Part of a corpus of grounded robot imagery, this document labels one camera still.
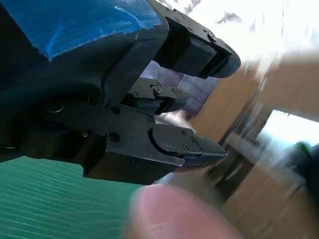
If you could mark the green cutting mat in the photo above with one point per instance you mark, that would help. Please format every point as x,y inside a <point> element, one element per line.
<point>49,204</point>

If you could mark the pink bowl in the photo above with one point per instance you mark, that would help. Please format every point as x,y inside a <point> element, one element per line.
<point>174,214</point>

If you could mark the purple poster board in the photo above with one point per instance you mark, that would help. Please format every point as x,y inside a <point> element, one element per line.
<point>194,94</point>

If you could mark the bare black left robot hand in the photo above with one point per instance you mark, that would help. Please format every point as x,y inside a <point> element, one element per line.
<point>74,87</point>

